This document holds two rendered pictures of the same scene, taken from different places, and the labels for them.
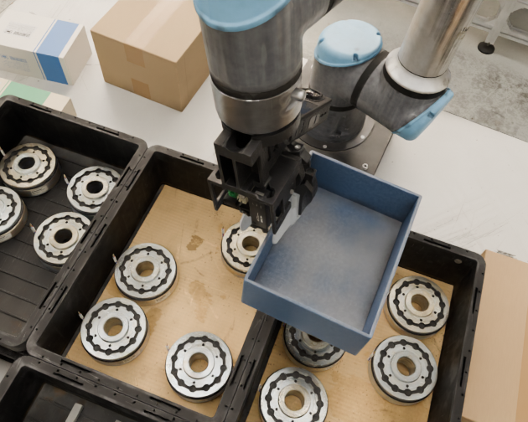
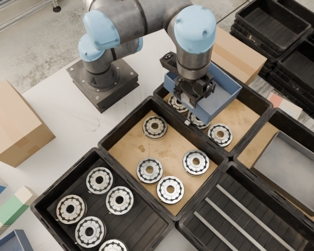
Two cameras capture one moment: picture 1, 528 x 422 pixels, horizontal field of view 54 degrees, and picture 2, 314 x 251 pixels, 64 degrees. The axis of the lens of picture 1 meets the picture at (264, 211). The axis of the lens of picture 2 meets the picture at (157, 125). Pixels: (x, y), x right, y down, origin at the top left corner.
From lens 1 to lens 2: 45 cm
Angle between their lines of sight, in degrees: 28
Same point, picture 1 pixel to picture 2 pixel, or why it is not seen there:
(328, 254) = not seen: hidden behind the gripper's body
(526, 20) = not seen: outside the picture
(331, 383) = (215, 121)
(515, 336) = (221, 59)
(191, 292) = (163, 157)
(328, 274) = not seen: hidden behind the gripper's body
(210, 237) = (141, 141)
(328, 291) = (211, 96)
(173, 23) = (14, 116)
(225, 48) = (207, 54)
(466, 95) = (76, 29)
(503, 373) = (231, 69)
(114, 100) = (30, 166)
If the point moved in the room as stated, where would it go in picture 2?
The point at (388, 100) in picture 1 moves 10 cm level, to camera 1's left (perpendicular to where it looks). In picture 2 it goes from (127, 46) to (114, 63)
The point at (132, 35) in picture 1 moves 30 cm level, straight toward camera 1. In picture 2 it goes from (11, 138) to (83, 147)
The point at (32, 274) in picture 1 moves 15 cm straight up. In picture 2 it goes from (128, 220) to (123, 218)
